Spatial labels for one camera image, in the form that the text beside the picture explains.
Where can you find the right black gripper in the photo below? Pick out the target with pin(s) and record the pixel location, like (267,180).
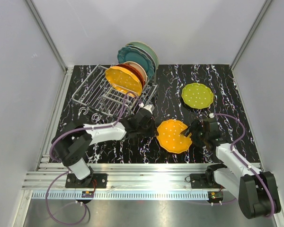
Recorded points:
(196,126)

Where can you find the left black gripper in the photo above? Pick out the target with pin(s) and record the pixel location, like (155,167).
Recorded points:
(153,132)

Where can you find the orange dotted plate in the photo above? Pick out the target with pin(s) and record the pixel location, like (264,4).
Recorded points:
(170,137)

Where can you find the yellow dotted plate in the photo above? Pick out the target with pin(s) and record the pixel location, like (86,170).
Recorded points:
(123,80)

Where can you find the red brown scalloped plate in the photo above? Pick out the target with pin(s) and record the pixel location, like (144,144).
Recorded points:
(135,71)

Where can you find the cream plate with black flower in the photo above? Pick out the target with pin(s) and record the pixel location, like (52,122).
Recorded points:
(139,68)

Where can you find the teal plate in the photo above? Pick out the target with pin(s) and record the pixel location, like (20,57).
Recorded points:
(129,53)

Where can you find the green floral plate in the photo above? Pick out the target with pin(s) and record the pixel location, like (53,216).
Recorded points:
(147,49)

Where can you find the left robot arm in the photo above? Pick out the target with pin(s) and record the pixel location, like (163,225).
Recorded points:
(71,145)

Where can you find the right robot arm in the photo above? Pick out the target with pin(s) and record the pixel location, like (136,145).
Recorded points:
(256,191)

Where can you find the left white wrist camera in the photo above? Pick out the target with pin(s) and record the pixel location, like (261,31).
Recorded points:
(149,107)

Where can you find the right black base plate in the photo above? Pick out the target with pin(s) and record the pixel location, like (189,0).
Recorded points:
(199,181)

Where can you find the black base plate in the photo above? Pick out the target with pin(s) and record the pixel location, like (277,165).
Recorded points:
(99,181)
(199,181)

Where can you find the grey wire dish rack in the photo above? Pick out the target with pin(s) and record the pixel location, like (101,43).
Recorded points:
(96,94)

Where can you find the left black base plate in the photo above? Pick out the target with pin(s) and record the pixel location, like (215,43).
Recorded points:
(99,181)

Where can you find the left aluminium frame post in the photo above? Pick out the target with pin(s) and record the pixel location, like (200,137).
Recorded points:
(40,22)

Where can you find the aluminium frame post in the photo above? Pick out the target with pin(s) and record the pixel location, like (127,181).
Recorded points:
(260,16)
(40,22)

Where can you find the aluminium mounting rail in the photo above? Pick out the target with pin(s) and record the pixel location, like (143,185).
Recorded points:
(122,177)

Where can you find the white slotted cable duct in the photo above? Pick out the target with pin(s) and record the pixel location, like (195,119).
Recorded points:
(122,195)

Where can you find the right aluminium frame post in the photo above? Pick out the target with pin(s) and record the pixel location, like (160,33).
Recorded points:
(260,16)

